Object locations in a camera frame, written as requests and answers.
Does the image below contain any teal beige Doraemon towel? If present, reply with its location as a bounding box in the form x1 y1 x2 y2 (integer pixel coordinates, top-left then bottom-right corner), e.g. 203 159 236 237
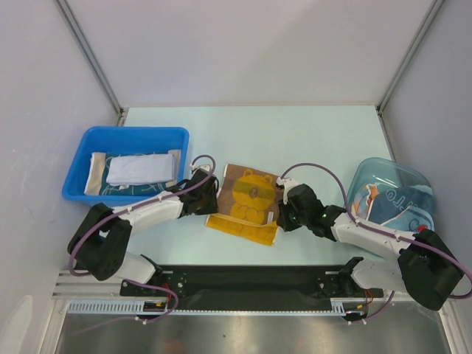
84 150 181 196

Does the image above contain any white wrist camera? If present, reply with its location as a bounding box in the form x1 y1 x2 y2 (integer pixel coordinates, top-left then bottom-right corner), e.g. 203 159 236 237
276 177 299 191
191 164 213 174

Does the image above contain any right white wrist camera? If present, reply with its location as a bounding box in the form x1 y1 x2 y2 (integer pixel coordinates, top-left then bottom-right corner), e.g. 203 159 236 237
276 177 299 191

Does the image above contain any translucent teal basket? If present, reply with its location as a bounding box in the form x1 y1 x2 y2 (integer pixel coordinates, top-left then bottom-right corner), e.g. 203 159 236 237
347 158 431 210

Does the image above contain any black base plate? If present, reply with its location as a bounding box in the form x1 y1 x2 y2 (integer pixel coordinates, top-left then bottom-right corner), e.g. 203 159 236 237
119 265 384 312

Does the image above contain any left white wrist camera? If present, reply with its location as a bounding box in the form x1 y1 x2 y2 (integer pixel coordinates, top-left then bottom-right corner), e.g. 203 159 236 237
191 164 213 174

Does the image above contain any white slotted cable duct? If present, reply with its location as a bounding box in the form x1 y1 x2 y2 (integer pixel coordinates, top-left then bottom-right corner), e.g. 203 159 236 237
68 297 392 318

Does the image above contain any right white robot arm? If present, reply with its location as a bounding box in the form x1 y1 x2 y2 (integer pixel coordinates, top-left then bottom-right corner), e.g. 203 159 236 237
276 178 465 310

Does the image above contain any white lavender towel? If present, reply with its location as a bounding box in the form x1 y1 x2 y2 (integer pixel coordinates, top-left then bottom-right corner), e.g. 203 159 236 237
106 153 176 186

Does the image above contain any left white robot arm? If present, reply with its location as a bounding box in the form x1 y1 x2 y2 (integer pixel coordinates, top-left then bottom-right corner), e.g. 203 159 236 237
67 168 219 295

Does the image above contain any aluminium frame rail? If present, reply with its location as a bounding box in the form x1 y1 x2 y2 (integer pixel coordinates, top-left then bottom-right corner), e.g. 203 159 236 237
52 270 122 299

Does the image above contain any yellow white towel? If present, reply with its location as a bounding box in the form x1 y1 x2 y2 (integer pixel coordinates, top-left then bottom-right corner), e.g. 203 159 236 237
206 164 282 246

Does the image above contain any light blue Doraemon towel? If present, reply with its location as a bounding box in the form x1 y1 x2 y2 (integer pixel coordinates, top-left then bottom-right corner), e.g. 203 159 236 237
350 183 435 232

